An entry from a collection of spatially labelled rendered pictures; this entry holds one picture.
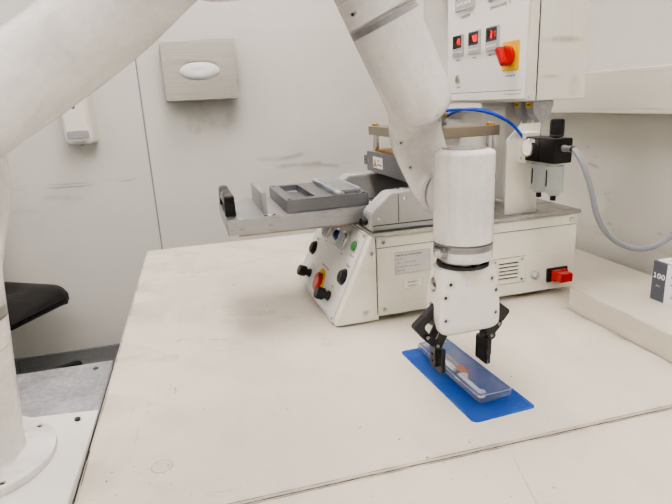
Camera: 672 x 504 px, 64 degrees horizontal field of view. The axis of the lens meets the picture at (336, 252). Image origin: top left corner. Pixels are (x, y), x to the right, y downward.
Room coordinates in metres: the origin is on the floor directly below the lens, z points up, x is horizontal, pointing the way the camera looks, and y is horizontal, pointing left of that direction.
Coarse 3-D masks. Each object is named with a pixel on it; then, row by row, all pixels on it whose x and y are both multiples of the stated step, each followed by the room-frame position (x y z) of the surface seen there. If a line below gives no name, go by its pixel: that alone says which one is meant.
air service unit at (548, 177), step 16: (560, 128) 0.97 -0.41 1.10; (528, 144) 1.00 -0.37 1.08; (544, 144) 0.98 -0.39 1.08; (560, 144) 0.96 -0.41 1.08; (528, 160) 1.02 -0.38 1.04; (544, 160) 0.98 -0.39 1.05; (560, 160) 0.96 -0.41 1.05; (544, 176) 1.00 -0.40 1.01; (560, 176) 0.96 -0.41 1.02; (560, 192) 0.96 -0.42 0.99
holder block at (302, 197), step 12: (276, 192) 1.10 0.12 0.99; (288, 192) 1.18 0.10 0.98; (300, 192) 1.16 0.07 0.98; (312, 192) 1.07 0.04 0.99; (324, 192) 1.06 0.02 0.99; (360, 192) 1.04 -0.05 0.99; (288, 204) 1.00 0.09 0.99; (300, 204) 1.00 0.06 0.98; (312, 204) 1.01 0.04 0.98; (324, 204) 1.01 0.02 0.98; (336, 204) 1.02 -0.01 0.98; (348, 204) 1.03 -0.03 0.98; (360, 204) 1.03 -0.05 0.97
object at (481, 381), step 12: (444, 348) 0.80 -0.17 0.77; (456, 348) 0.79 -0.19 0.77; (456, 360) 0.75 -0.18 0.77; (468, 360) 0.75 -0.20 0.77; (456, 372) 0.72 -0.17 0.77; (468, 372) 0.71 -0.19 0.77; (480, 372) 0.71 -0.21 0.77; (468, 384) 0.68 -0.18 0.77; (480, 384) 0.68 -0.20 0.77; (492, 384) 0.68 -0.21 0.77; (504, 384) 0.67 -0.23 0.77
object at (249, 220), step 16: (256, 192) 1.07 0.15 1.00; (240, 208) 1.07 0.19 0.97; (256, 208) 1.06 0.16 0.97; (272, 208) 1.05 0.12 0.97; (336, 208) 1.02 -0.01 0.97; (352, 208) 1.02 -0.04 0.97; (224, 224) 1.05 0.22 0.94; (240, 224) 0.96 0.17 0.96; (256, 224) 0.97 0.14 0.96; (272, 224) 0.98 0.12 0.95; (288, 224) 0.98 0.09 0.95; (304, 224) 0.99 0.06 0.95; (320, 224) 1.00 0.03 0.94; (336, 224) 1.03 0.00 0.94
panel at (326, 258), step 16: (352, 224) 1.07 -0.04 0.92; (320, 240) 1.21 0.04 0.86; (336, 240) 1.11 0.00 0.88; (352, 240) 1.04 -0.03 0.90; (320, 256) 1.17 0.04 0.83; (336, 256) 1.08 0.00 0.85; (352, 256) 1.00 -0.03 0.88; (336, 272) 1.04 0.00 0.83; (352, 272) 0.97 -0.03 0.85; (336, 288) 1.01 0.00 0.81; (320, 304) 1.05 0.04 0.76; (336, 304) 0.98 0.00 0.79
